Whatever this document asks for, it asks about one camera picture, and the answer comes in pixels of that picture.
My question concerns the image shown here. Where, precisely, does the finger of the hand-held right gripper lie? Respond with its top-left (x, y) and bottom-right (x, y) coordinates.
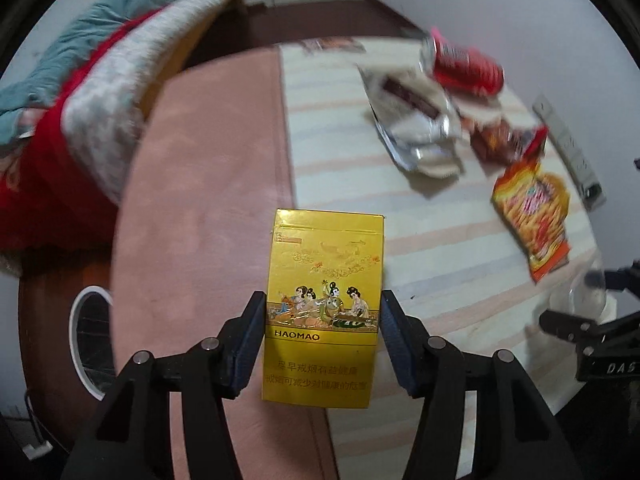
top-left (584, 259), bottom-right (640, 303)
top-left (539, 308), bottom-right (640, 356)

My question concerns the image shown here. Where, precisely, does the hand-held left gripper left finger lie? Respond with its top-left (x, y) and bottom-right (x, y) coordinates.
top-left (60, 291), bottom-right (267, 480)

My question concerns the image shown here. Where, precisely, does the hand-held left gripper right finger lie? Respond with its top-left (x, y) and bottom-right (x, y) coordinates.
top-left (381, 289), bottom-right (583, 480)

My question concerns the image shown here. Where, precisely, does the yellow cigarette box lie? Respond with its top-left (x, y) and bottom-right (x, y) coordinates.
top-left (261, 208), bottom-right (387, 409)

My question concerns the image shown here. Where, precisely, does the orange snack packet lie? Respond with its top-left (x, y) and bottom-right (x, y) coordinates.
top-left (491, 155), bottom-right (572, 285)

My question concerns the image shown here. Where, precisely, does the white rimmed trash bin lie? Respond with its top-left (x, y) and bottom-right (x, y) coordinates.
top-left (69, 285), bottom-right (117, 401)

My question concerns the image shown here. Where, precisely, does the silver white snack bag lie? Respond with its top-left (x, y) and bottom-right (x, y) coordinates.
top-left (357, 62), bottom-right (466, 181)

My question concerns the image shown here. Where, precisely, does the red drink can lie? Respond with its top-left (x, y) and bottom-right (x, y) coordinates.
top-left (419, 27), bottom-right (506, 97)

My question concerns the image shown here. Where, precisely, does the grey power strip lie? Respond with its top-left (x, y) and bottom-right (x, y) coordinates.
top-left (532, 94), bottom-right (607, 211)

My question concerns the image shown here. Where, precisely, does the brown snack wrapper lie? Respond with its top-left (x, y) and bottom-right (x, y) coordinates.
top-left (460, 115), bottom-right (550, 163)

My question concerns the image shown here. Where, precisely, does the striped table cloth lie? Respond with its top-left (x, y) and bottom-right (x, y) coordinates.
top-left (277, 35), bottom-right (608, 480)

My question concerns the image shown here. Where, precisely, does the red blanket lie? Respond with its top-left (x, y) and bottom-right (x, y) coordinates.
top-left (0, 10), bottom-right (166, 256)

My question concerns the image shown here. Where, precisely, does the checkered bed sheet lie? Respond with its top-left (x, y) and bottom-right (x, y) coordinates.
top-left (65, 0), bottom-right (236, 206)

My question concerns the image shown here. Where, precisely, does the blue quilt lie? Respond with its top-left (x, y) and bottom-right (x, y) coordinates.
top-left (0, 0), bottom-right (216, 146)

